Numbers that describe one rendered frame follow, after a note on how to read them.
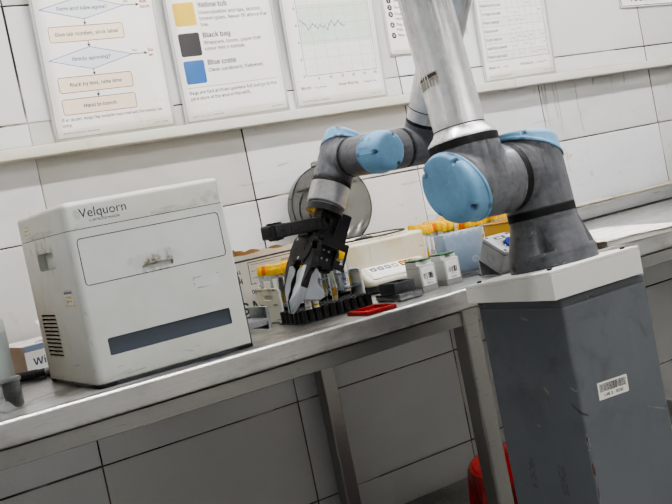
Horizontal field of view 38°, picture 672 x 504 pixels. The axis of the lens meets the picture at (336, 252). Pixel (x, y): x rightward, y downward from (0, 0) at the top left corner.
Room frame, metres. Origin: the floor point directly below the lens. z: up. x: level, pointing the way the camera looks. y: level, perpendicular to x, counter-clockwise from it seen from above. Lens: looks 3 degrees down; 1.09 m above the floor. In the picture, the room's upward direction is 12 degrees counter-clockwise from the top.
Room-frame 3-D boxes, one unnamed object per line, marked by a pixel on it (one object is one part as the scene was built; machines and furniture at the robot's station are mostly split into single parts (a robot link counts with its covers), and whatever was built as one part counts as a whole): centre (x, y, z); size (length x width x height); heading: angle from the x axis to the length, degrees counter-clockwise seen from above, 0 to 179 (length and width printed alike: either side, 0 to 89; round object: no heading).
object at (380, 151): (1.79, -0.11, 1.16); 0.11 x 0.11 x 0.08; 36
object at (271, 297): (2.02, 0.07, 0.91); 0.20 x 0.10 x 0.07; 122
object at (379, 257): (2.27, -0.08, 0.94); 0.30 x 0.24 x 0.12; 23
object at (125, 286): (1.72, 0.35, 1.03); 0.31 x 0.27 x 0.30; 122
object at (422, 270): (1.99, -0.16, 0.91); 0.05 x 0.04 x 0.07; 32
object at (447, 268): (2.02, -0.22, 0.91); 0.05 x 0.04 x 0.07; 32
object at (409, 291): (1.94, -0.11, 0.89); 0.09 x 0.05 x 0.04; 30
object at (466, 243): (2.12, -0.27, 0.92); 0.10 x 0.07 x 0.10; 117
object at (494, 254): (2.02, -0.33, 0.92); 0.13 x 0.07 x 0.08; 32
